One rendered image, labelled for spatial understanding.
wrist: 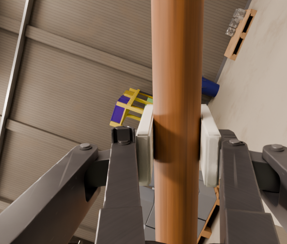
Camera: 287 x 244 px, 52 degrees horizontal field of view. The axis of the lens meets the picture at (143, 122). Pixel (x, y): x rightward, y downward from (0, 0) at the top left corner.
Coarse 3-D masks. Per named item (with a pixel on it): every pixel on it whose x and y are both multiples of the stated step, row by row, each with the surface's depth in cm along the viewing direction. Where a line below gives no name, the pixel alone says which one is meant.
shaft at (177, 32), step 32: (160, 0) 16; (192, 0) 16; (160, 32) 16; (192, 32) 16; (160, 64) 17; (192, 64) 16; (160, 96) 17; (192, 96) 17; (160, 128) 18; (192, 128) 18; (160, 160) 18; (192, 160) 18; (160, 192) 19; (192, 192) 19; (160, 224) 20; (192, 224) 20
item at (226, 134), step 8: (224, 136) 17; (232, 136) 17; (256, 152) 14; (256, 160) 14; (264, 160) 14; (256, 168) 14; (264, 168) 13; (272, 168) 13; (256, 176) 14; (264, 176) 14; (272, 176) 13; (264, 184) 14; (272, 184) 14
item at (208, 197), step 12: (144, 192) 463; (204, 192) 436; (216, 192) 448; (144, 204) 444; (204, 204) 436; (216, 204) 433; (144, 216) 449; (204, 216) 441; (144, 228) 455; (204, 228) 446
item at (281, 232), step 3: (276, 225) 207; (276, 228) 204; (279, 228) 205; (282, 228) 206; (279, 231) 201; (282, 231) 202; (285, 231) 203; (279, 234) 197; (282, 234) 198; (285, 234) 200; (279, 237) 193; (282, 237) 195; (285, 237) 196; (279, 240) 190; (282, 240) 191; (285, 240) 192; (282, 243) 188; (285, 243) 189
